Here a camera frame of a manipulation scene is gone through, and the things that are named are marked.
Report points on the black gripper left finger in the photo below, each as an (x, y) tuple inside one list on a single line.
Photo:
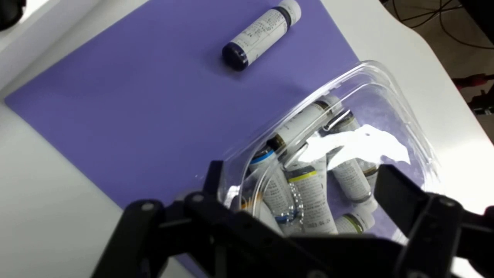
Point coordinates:
[(154, 231)]

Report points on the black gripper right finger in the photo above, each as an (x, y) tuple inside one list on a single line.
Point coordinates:
[(442, 236)]

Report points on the clear plastic container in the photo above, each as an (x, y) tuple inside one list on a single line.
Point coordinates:
[(380, 97)]

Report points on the clear plastic container base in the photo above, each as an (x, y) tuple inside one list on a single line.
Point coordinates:
[(398, 170)]

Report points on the purple rectangular mat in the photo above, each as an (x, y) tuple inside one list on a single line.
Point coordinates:
[(128, 112)]

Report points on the white labelled vial black cap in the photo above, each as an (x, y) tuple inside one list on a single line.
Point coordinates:
[(259, 32)]

